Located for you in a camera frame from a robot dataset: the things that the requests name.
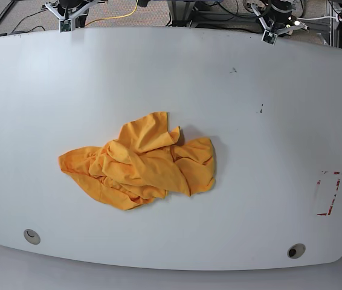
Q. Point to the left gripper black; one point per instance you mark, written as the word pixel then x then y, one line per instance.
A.
pixel 281 10

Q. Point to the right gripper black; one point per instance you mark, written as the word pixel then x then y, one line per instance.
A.
pixel 70 3

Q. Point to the orange t-shirt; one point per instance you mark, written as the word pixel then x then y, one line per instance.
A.
pixel 144 163

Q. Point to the red tape rectangle marking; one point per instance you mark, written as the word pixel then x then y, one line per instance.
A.
pixel 326 192

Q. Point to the left table grommet hole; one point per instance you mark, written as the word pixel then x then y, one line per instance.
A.
pixel 32 237

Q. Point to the table grommet hole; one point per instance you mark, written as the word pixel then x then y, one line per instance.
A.
pixel 296 251
pixel 32 237

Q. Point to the right table grommet hole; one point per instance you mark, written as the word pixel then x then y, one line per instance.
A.
pixel 296 251

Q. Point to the aluminium frame rail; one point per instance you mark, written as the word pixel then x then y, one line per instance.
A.
pixel 215 15

